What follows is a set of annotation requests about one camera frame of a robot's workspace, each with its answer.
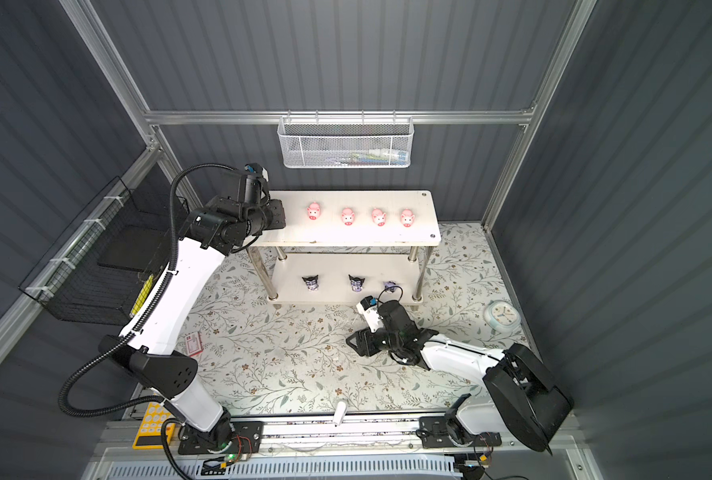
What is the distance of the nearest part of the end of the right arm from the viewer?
642 millimetres

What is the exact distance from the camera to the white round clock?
3.05 feet

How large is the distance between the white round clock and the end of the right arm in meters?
0.36
